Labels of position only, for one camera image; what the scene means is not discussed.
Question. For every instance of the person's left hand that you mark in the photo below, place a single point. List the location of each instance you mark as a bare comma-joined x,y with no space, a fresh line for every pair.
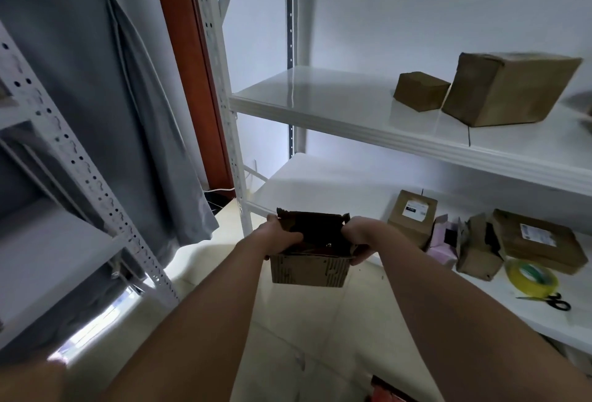
280,236

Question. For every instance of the person's right hand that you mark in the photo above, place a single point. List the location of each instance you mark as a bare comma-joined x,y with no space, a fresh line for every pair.
363,235

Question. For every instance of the small cardboard box red label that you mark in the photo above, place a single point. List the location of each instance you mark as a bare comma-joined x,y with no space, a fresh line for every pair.
310,270

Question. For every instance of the long cardboard box white label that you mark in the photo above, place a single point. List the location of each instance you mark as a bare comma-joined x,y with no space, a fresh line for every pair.
412,221

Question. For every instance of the pink carton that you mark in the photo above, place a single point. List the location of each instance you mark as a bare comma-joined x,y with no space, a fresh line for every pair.
444,247

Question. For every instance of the corrugated cardboard box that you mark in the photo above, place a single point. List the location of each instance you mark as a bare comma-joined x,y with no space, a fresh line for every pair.
479,256

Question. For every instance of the small brown box shelf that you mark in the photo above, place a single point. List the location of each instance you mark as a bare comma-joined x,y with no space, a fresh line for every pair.
421,92

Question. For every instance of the yellow tape roll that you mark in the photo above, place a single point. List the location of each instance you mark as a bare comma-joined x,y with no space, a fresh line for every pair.
518,272

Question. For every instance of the large brown box shelf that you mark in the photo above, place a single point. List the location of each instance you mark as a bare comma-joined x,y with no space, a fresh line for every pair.
509,90

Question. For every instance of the person's left forearm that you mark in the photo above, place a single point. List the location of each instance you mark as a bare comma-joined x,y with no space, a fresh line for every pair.
203,323

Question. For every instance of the person's right forearm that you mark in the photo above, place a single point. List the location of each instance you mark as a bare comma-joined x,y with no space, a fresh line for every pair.
462,332

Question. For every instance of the white metal shelf rack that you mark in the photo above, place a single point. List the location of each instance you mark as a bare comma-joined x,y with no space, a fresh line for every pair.
342,101

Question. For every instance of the perforated white metal rack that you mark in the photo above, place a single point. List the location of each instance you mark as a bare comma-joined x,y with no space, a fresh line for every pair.
55,147

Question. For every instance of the grey curtain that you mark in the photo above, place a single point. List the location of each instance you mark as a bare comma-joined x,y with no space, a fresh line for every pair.
92,64

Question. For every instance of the red-brown door frame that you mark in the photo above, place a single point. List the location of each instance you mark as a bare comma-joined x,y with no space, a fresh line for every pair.
190,64

